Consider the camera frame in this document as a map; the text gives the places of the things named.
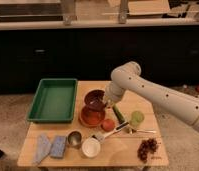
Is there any green cup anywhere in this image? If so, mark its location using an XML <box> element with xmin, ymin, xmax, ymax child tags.
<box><xmin>129</xmin><ymin>111</ymin><xmax>145</xmax><ymax>129</ymax></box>

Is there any white handled brush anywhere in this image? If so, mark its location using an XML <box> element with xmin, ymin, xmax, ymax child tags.
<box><xmin>92</xmin><ymin>122</ymin><xmax>128</xmax><ymax>143</ymax></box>

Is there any green cucumber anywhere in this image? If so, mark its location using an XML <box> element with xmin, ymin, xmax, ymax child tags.
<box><xmin>112</xmin><ymin>105</ymin><xmax>125</xmax><ymax>124</ymax></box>

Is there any bunch of dark grapes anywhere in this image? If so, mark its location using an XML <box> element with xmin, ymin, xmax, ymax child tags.
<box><xmin>137</xmin><ymin>138</ymin><xmax>158</xmax><ymax>163</ymax></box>

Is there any small metal cup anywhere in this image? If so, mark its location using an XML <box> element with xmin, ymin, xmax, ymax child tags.
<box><xmin>67</xmin><ymin>131</ymin><xmax>82</xmax><ymax>148</ymax></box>

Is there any grey blue cloth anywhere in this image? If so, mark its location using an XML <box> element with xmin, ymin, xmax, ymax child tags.
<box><xmin>34</xmin><ymin>134</ymin><xmax>51</xmax><ymax>164</ymax></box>

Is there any orange fruit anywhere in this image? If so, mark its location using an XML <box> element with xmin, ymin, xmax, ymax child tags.
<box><xmin>101</xmin><ymin>119</ymin><xmax>115</xmax><ymax>132</ymax></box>

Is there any wooden table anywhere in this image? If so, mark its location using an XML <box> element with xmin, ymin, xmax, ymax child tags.
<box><xmin>17</xmin><ymin>81</ymin><xmax>169</xmax><ymax>168</ymax></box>

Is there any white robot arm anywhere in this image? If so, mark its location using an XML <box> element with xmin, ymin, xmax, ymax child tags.
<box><xmin>103</xmin><ymin>61</ymin><xmax>199</xmax><ymax>132</ymax></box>

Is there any metal spoon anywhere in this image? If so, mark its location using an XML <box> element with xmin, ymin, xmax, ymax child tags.
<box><xmin>129</xmin><ymin>129</ymin><xmax>156</xmax><ymax>134</ymax></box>

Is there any orange bowl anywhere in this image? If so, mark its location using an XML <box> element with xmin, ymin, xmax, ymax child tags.
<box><xmin>79</xmin><ymin>106</ymin><xmax>105</xmax><ymax>127</ymax></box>

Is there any blue sponge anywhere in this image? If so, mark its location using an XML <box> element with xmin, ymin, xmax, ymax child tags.
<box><xmin>50</xmin><ymin>136</ymin><xmax>66</xmax><ymax>158</ymax></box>

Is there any yellow banana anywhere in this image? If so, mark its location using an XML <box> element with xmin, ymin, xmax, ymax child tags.
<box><xmin>91</xmin><ymin>87</ymin><xmax>104</xmax><ymax>91</ymax></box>

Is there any dark purple bowl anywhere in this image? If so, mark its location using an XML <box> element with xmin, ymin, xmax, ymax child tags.
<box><xmin>84</xmin><ymin>90</ymin><xmax>105</xmax><ymax>111</ymax></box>

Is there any green plastic tray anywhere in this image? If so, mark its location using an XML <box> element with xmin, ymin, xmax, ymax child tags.
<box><xmin>27</xmin><ymin>78</ymin><xmax>78</xmax><ymax>123</ymax></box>

